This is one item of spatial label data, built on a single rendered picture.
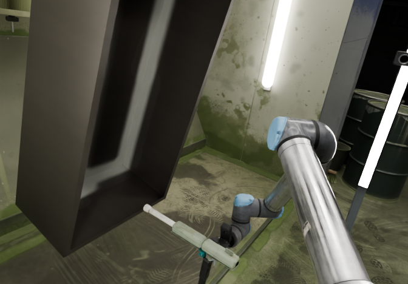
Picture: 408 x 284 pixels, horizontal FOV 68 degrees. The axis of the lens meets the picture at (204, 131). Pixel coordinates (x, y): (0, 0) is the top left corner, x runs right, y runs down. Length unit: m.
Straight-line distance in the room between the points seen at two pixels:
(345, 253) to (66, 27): 0.94
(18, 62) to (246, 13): 1.94
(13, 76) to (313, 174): 1.96
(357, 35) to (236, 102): 1.22
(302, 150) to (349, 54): 1.89
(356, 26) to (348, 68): 0.32
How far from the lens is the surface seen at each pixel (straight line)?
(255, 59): 3.01
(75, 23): 0.97
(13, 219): 2.15
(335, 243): 0.81
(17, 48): 2.44
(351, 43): 2.78
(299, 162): 0.93
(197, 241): 1.30
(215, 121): 3.30
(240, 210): 1.49
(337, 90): 2.80
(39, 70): 1.15
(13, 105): 2.27
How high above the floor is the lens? 1.38
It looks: 19 degrees down
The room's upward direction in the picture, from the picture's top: 9 degrees clockwise
